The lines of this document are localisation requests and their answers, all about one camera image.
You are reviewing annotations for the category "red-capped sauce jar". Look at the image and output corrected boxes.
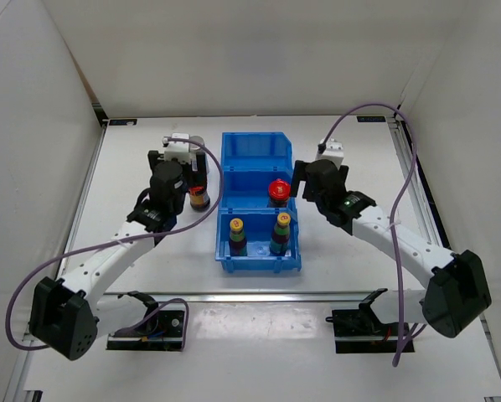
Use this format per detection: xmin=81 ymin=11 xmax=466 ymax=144
xmin=267 ymin=178 xmax=291 ymax=208
xmin=189 ymin=185 xmax=210 ymax=212

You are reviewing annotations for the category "yellow-capped sauce bottle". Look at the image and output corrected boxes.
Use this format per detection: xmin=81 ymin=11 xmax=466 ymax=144
xmin=229 ymin=218 xmax=247 ymax=256
xmin=269 ymin=212 xmax=291 ymax=255

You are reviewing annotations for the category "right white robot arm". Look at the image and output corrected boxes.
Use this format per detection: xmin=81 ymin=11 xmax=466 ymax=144
xmin=291 ymin=159 xmax=492 ymax=338

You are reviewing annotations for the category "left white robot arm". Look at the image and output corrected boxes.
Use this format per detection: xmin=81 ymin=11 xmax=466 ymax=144
xmin=29 ymin=150 xmax=207 ymax=361

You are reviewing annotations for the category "left silver-capped spice shaker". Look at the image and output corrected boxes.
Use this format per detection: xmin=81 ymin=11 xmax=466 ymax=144
xmin=189 ymin=136 xmax=209 ymax=173

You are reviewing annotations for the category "blue three-compartment plastic bin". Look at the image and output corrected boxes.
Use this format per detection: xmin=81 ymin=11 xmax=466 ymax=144
xmin=215 ymin=132 xmax=302 ymax=273

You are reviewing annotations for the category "left black corner label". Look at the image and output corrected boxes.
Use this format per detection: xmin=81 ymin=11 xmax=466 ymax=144
xmin=108 ymin=119 xmax=137 ymax=126

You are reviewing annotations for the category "black corner label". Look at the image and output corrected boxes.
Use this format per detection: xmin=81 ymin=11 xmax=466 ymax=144
xmin=108 ymin=119 xmax=137 ymax=126
xmin=357 ymin=116 xmax=386 ymax=123

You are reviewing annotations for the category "right black corner label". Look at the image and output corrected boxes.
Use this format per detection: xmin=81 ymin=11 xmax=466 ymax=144
xmin=357 ymin=116 xmax=386 ymax=123

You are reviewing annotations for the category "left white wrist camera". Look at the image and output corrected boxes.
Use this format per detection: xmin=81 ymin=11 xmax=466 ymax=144
xmin=161 ymin=133 xmax=191 ymax=164

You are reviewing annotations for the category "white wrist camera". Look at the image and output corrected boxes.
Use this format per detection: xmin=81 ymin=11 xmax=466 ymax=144
xmin=315 ymin=138 xmax=344 ymax=169
xmin=161 ymin=133 xmax=191 ymax=164

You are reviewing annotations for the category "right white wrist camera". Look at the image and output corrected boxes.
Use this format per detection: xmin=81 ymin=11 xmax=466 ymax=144
xmin=315 ymin=138 xmax=344 ymax=169

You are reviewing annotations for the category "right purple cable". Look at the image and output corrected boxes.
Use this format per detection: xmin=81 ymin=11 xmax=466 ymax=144
xmin=317 ymin=102 xmax=427 ymax=369

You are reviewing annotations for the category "purple cable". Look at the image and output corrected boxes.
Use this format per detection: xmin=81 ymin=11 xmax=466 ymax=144
xmin=317 ymin=102 xmax=427 ymax=369
xmin=5 ymin=140 xmax=226 ymax=351

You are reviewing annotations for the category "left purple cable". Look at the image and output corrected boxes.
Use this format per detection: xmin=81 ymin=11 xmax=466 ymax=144
xmin=5 ymin=140 xmax=226 ymax=351

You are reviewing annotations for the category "front aluminium rail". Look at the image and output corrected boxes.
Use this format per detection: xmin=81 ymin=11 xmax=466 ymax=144
xmin=55 ymin=291 xmax=421 ymax=303

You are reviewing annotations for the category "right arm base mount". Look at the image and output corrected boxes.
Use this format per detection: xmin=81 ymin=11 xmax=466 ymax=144
xmin=325 ymin=288 xmax=399 ymax=354

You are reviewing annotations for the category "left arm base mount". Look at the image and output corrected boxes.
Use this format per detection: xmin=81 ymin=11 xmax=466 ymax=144
xmin=106 ymin=291 xmax=190 ymax=352

